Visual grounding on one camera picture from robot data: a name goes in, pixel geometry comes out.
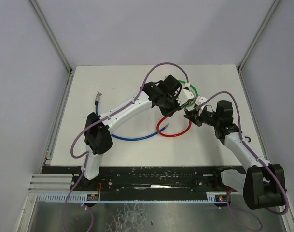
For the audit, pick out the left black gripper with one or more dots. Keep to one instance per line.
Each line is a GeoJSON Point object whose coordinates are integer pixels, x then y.
{"type": "Point", "coordinates": [169, 112]}

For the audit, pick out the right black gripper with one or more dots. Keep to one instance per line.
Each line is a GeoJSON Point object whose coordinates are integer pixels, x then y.
{"type": "Point", "coordinates": [191, 115]}

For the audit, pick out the red cable lock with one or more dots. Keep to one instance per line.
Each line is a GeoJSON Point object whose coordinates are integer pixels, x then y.
{"type": "Point", "coordinates": [185, 123]}

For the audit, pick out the green cable lock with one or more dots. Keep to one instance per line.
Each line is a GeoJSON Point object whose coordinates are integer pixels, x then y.
{"type": "Point", "coordinates": [192, 88]}

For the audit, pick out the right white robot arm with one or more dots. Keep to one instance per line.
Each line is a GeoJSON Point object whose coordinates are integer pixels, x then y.
{"type": "Point", "coordinates": [263, 185]}

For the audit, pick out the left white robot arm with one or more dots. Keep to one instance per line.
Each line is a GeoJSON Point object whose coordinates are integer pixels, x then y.
{"type": "Point", "coordinates": [164, 94]}

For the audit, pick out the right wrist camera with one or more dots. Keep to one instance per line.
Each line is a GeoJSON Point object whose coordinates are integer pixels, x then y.
{"type": "Point", "coordinates": [200, 102]}

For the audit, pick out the blue cable lock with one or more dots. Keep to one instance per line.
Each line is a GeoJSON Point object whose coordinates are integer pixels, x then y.
{"type": "Point", "coordinates": [97, 100]}

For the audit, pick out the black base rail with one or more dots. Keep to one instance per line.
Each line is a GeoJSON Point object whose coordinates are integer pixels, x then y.
{"type": "Point", "coordinates": [154, 183]}

